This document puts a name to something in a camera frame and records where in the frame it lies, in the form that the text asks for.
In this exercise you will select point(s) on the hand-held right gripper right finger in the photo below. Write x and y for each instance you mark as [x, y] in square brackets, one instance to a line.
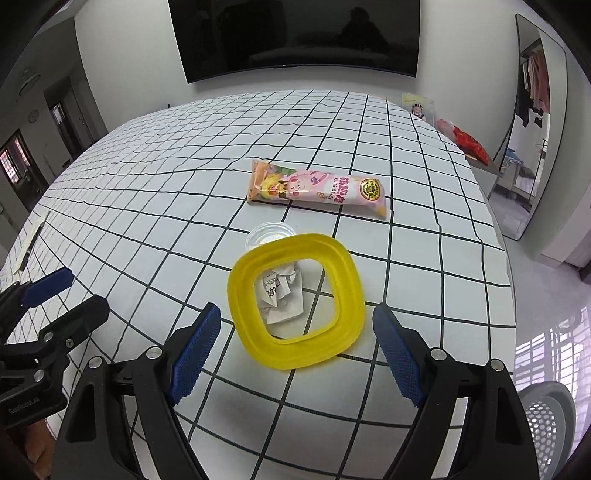
[399, 355]

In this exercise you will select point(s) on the pink snack packet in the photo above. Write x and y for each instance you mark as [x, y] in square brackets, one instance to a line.
[318, 187]

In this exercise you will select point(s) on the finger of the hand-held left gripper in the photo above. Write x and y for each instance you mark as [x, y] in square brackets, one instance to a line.
[46, 285]
[78, 323]

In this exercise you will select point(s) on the pink and red bag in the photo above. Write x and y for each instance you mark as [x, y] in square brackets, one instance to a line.
[466, 141]

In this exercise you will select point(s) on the tall standing mirror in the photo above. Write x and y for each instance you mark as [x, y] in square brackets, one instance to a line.
[531, 138]

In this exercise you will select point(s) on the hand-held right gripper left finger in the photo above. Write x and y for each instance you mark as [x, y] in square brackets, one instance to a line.
[196, 355]

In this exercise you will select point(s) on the black wall television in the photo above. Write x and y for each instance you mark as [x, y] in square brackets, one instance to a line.
[295, 32]

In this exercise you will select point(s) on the clear plastic cup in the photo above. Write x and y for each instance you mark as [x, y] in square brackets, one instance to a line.
[268, 233]

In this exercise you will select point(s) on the white grid tablecloth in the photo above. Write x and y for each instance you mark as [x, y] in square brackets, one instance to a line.
[161, 207]

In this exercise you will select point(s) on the crumpled white paper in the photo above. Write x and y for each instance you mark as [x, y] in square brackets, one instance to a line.
[281, 295]

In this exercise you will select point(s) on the picture card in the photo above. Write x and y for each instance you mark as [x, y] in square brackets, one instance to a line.
[419, 108]

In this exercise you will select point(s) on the grey perforated basket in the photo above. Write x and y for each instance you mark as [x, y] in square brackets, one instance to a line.
[549, 424]

